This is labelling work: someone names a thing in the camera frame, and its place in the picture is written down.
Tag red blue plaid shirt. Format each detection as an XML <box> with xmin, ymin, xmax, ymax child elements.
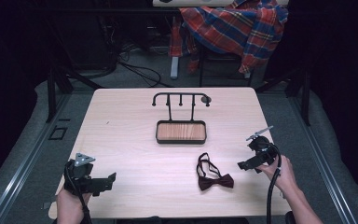
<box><xmin>168</xmin><ymin>0</ymin><xmax>290</xmax><ymax>75</ymax></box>

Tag black chair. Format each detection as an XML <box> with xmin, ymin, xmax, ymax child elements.
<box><xmin>198</xmin><ymin>43</ymin><xmax>255</xmax><ymax>89</ymax></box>

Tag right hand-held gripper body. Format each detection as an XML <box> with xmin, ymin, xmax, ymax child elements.
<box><xmin>245</xmin><ymin>125</ymin><xmax>282</xmax><ymax>167</ymax></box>

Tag person's right hand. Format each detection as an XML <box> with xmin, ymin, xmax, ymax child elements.
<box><xmin>255</xmin><ymin>154</ymin><xmax>300</xmax><ymax>194</ymax></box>

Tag dark red bow tie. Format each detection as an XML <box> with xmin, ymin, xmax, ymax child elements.
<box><xmin>196</xmin><ymin>151</ymin><xmax>235</xmax><ymax>191</ymax></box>

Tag white table leg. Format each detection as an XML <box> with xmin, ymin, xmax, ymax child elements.
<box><xmin>170</xmin><ymin>55</ymin><xmax>180</xmax><ymax>80</ymax></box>

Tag person's left hand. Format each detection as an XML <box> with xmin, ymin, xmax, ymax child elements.
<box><xmin>55</xmin><ymin>186</ymin><xmax>93</xmax><ymax>223</ymax></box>

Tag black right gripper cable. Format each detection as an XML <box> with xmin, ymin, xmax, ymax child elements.
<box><xmin>266</xmin><ymin>142</ymin><xmax>283</xmax><ymax>224</ymax></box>

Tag black metal stand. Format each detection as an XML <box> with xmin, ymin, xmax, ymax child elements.
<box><xmin>255</xmin><ymin>66</ymin><xmax>312</xmax><ymax>127</ymax></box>
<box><xmin>45</xmin><ymin>59</ymin><xmax>104</xmax><ymax>123</ymax></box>

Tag black floor cables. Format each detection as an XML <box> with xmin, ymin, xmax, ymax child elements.
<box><xmin>117</xmin><ymin>42</ymin><xmax>175</xmax><ymax>90</ymax></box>

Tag black rack with wooden tray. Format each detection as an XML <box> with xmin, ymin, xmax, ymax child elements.
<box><xmin>151</xmin><ymin>91</ymin><xmax>213</xmax><ymax>146</ymax></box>

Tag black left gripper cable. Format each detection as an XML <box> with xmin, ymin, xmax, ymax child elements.
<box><xmin>63</xmin><ymin>164</ymin><xmax>93</xmax><ymax>224</ymax></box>

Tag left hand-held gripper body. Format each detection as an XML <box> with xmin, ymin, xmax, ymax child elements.
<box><xmin>63</xmin><ymin>152</ymin><xmax>109</xmax><ymax>197</ymax></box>

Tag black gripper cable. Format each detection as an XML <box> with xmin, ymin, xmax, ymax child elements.
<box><xmin>266</xmin><ymin>142</ymin><xmax>283</xmax><ymax>224</ymax></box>
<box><xmin>63</xmin><ymin>164</ymin><xmax>93</xmax><ymax>224</ymax></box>

